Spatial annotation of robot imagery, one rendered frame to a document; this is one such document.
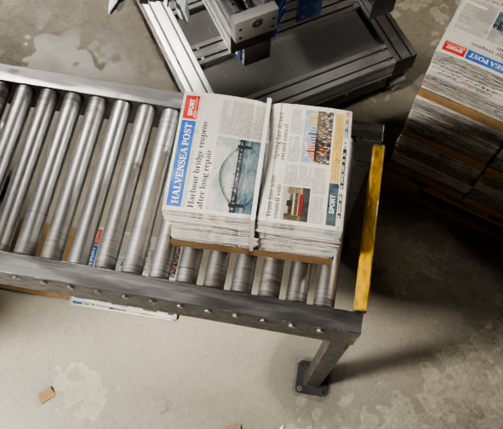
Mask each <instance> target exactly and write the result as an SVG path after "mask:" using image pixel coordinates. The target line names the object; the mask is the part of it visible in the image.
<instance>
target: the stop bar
mask: <svg viewBox="0 0 503 429"><path fill-rule="evenodd" d="M384 153H385V146H384V145H380V144H373V146H372V153H371V161H370V169H369V183H368V190H367V197H366V204H365V212H364V219H363V233H362V241H361V248H360V255H359V262H358V270H357V284H356V291H355V299H354V307H353V312H354V313H359V314H363V315H364V314H366V313H367V310H368V302H369V288H370V287H371V283H370V278H371V271H372V263H373V255H374V240H375V232H376V224H377V216H378V208H379V200H380V185H381V177H382V172H383V170H384V168H383V161H384Z"/></svg>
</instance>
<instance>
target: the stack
mask: <svg viewBox="0 0 503 429"><path fill-rule="evenodd" d="M460 1H461V0H460ZM421 87H422V88H423V89H426V90H428V91H430V92H432V93H434V94H438V95H440V96H442V97H444V98H446V99H449V100H452V101H454V102H456V103H458V104H461V105H463V106H466V107H468V108H470V109H472V110H474V111H476V112H480V113H482V114H483V115H486V116H488V117H491V118H493V119H495V120H497V121H499V122H501V123H503V0H462V2H461V3H460V5H459V6H458V8H457V10H456V12H455V14H454V17H453V19H452V20H451V22H450V23H449V26H448V28H447V30H446V32H445V33H444V35H443V38H442V39H441V41H440V43H439V44H438V46H437V49H436V51H435V53H434V55H433V57H432V60H431V64H430V66H429V68H428V70H427V72H426V75H425V77H424V80H423V82H422V84H421ZM413 103H414V104H413V105H412V109H411V111H410V113H409V115H408V117H407V121H406V123H405V125H404V129H407V130H408V131H410V132H413V133H415V134H418V135H420V136H422V137H425V138H427V139H428V140H432V141H435V142H437V143H438V144H441V145H443V146H446V147H448V148H450V149H452V150H455V151H457V152H460V153H462V154H464V155H466V156H468V157H471V158H473V159H475V160H478V161H479V162H481V163H484V164H487V162H488V161H489V160H490V158H491V157H492V158H491V160H490V162H489V166H488V167H490V168H492V169H495V170H498V171H500V172H501V173H503V133H502V132H500V131H499V130H496V129H493V128H490V127H489V126H487V125H485V124H482V123H480V122H478V121H475V120H473V119H471V118H469V117H466V116H464V115H461V114H459V113H458V112H454V111H452V110H450V109H448V108H446V107H444V106H441V105H439V104H437V103H435V102H432V101H430V100H428V99H425V98H423V97H421V96H419V95H416V97H415V99H414V102H413ZM393 150H394V151H393V153H392V155H391V157H390V159H389V161H391V162H393V163H396V164H398V165H400V166H402V167H405V168H406V169H409V170H411V171H413V172H415V173H417V174H420V175H422V176H424V177H426V178H427V179H430V180H433V181H435V182H437V183H438V184H440V185H442V186H445V187H447V188H448V189H450V190H452V191H455V192H458V193H459V194H461V195H464V194H465V193H467V194H466V197H468V198H470V199H472V200H474V201H476V202H479V203H481V204H484V205H486V206H488V207H490V208H492V209H495V210H497V211H499V212H501V213H503V180H500V179H498V178H496V177H494V176H492V175H490V174H486V173H484V172H485V169H486V168H485V169H484V170H483V171H482V170H481V169H477V168H475V167H473V166H471V165H469V164H467V163H463V162H461V161H460V160H457V159H455V158H453V157H450V156H448V155H446V154H443V153H441V152H439V151H436V150H434V149H432V148H430V147H428V146H425V145H423V144H421V143H419V142H417V141H414V140H411V139H410V138H407V137H405V136H403V135H401V134H400V135H399V136H398V138H397V141H396V143H395V146H394V148H393ZM381 185H383V186H385V187H387V188H389V189H392V190H393V191H395V192H398V193H400V194H402V195H404V196H406V197H409V198H411V199H413V200H415V201H416V202H419V203H422V204H424V205H425V206H427V207H429V208H431V209H435V210H436V211H438V212H440V213H442V214H444V215H447V216H449V217H451V218H453V219H455V220H457V221H460V222H462V223H464V224H466V225H468V226H470V227H472V228H475V229H477V230H479V231H480V232H483V233H485V234H488V235H490V236H491V237H494V238H496V239H498V240H500V241H502V242H503V231H500V230H498V229H496V228H494V227H492V226H490V225H487V224H485V223H483V222H481V221H480V220H477V219H474V218H472V217H471V216H469V215H467V214H464V213H461V212H460V211H458V210H456V209H453V208H451V207H449V206H447V205H445V204H443V203H440V202H438V201H436V200H434V199H432V198H430V197H428V196H426V195H423V194H421V193H419V192H418V191H419V189H421V190H422V191H424V192H427V193H429V194H431V195H433V196H435V197H438V198H440V199H442V200H444V201H446V202H448V203H451V204H453V205H454V206H457V207H459V208H461V209H464V210H465V211H467V212H470V213H472V214H474V215H476V216H478V217H480V218H483V219H485V220H487V221H489V222H491V223H493V224H496V225H497V226H500V227H502V228H503V220H502V219H500V218H498V217H495V216H493V215H491V214H488V213H486V212H484V211H482V210H481V209H477V208H475V207H473V206H471V205H469V204H467V203H464V202H462V200H464V199H463V198H462V199H461V200H459V199H457V198H455V197H452V196H450V195H449V194H446V193H444V192H441V191H439V190H438V189H436V188H433V187H431V186H428V185H427V184H425V183H423V182H421V181H418V180H416V179H414V178H412V177H410V176H408V175H406V174H403V173H401V172H399V171H397V170H395V169H393V168H390V167H388V166H385V168H384V170H383V173H382V177H381Z"/></svg>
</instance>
